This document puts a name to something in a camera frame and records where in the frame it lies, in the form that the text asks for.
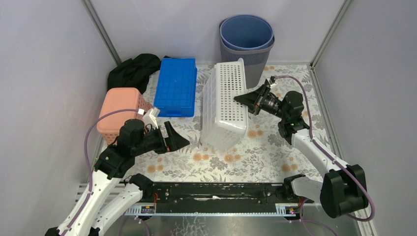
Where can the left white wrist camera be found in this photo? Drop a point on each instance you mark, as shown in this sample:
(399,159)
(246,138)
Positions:
(149,117)

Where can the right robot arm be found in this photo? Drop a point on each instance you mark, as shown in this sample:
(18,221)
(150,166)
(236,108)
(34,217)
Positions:
(319,153)

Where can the pink plastic basket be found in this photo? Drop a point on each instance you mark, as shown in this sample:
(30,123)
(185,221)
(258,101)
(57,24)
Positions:
(125,100)

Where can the floral table mat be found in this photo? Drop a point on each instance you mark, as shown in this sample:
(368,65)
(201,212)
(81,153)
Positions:
(261,155)

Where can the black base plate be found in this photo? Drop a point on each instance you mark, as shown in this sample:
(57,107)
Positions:
(216,199)

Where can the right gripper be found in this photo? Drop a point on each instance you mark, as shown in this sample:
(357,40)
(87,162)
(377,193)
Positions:
(254,100)

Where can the blue inner bucket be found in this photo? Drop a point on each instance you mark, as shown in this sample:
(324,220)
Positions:
(246,33)

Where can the grey waste bin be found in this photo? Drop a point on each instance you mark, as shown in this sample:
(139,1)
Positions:
(254,61)

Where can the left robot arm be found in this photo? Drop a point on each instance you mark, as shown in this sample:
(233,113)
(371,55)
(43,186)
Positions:
(107,169)

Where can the black cloth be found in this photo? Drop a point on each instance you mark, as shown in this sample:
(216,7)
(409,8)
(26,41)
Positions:
(134,73)

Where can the white plastic basket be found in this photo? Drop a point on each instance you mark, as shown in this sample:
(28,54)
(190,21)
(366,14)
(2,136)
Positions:
(225,121)

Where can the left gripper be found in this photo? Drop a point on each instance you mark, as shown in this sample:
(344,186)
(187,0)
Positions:
(166,141)

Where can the blue divided plastic tray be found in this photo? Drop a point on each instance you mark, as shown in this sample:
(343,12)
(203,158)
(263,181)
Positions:
(176,88)

